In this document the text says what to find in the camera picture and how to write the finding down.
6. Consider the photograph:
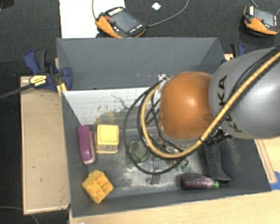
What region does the yellow cube box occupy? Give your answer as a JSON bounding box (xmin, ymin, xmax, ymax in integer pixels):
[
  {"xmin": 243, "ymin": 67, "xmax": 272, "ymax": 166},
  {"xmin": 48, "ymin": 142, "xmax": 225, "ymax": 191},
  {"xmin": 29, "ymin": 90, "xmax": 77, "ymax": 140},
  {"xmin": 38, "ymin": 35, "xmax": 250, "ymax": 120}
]
[{"xmin": 94, "ymin": 123, "xmax": 121, "ymax": 155}]

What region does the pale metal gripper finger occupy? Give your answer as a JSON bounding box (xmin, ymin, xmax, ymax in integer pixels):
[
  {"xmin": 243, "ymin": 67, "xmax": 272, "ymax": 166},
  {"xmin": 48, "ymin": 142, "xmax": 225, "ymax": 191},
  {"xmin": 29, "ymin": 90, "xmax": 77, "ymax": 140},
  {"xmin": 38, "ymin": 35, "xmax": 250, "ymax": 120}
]
[{"xmin": 149, "ymin": 162, "xmax": 162, "ymax": 185}]

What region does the yellow waffle block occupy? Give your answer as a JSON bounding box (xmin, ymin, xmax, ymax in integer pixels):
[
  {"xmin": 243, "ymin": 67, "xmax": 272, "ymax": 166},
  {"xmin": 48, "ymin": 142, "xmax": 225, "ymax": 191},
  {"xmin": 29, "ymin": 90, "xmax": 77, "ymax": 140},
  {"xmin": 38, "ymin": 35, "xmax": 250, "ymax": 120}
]
[{"xmin": 81, "ymin": 169, "xmax": 115, "ymax": 206}]

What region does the black cylinder on white bracket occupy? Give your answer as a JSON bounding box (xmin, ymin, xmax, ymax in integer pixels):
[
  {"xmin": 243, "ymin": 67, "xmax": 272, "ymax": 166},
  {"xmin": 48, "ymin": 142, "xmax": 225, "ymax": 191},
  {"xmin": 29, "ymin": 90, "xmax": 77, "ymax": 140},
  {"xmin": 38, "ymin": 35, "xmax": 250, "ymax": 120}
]
[{"xmin": 204, "ymin": 129, "xmax": 228, "ymax": 146}]

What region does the green clear cup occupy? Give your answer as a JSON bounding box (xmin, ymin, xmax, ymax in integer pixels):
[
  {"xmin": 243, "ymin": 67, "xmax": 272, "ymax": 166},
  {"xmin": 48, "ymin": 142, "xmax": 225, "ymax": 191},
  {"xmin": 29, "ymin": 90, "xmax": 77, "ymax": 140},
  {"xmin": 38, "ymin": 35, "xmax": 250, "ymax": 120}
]
[{"xmin": 126, "ymin": 138, "xmax": 151, "ymax": 164}]

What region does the purple toy eggplant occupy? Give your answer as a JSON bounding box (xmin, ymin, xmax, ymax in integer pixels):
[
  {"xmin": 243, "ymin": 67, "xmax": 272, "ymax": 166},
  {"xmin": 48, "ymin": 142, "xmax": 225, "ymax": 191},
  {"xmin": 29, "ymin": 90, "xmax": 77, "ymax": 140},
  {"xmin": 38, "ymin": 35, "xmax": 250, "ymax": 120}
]
[{"xmin": 179, "ymin": 170, "xmax": 221, "ymax": 191}]

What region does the grey metal bin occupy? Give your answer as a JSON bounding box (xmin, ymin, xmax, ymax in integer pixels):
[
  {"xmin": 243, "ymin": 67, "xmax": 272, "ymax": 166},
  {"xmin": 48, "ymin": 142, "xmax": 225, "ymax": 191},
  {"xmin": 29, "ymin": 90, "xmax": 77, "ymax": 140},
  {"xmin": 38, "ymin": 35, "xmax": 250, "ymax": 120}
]
[{"xmin": 56, "ymin": 25, "xmax": 273, "ymax": 218}]

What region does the purple stapler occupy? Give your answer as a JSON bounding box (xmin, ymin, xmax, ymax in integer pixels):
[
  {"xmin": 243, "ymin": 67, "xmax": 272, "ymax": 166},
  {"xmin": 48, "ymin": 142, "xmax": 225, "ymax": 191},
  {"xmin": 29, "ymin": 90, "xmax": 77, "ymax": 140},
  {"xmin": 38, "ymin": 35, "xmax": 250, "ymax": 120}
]
[{"xmin": 77, "ymin": 124, "xmax": 99, "ymax": 166}]

